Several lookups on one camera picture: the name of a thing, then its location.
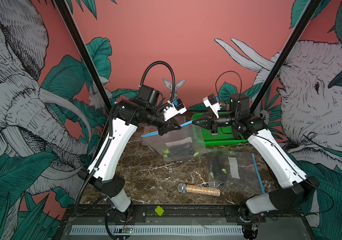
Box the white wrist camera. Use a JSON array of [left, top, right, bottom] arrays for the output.
[[203, 94, 221, 119], [163, 99, 187, 121]]

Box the left black frame post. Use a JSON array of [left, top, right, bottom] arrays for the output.
[[54, 0, 112, 112]]

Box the black corrugated cable conduit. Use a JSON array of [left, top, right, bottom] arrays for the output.
[[74, 60, 176, 217]]

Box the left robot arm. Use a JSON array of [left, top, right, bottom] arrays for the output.
[[74, 85, 187, 216]]

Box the green plastic basket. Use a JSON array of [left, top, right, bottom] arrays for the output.
[[199, 127, 247, 147]]

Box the black frame post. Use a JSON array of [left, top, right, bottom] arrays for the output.
[[250, 0, 321, 114], [54, 0, 112, 112]]

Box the sprinkle-filled cylinder tube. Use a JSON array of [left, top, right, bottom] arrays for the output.
[[178, 183, 221, 197]]

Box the clear zip-top bag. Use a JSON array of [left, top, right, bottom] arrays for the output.
[[142, 121, 208, 162], [206, 149, 265, 195]]

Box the right black frame post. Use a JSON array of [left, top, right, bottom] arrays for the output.
[[250, 0, 321, 114]]

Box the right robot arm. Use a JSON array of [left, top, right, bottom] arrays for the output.
[[193, 94, 319, 215]]

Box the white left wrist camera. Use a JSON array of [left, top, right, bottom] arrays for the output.
[[163, 99, 187, 121]]

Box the dark purple eggplant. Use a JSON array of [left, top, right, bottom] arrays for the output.
[[207, 153, 218, 179]]

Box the lime green sticky note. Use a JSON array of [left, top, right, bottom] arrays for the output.
[[155, 206, 165, 217]]

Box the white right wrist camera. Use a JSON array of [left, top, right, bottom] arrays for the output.
[[203, 94, 221, 119]]

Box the white perforated rail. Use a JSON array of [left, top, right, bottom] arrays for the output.
[[69, 225, 243, 237]]

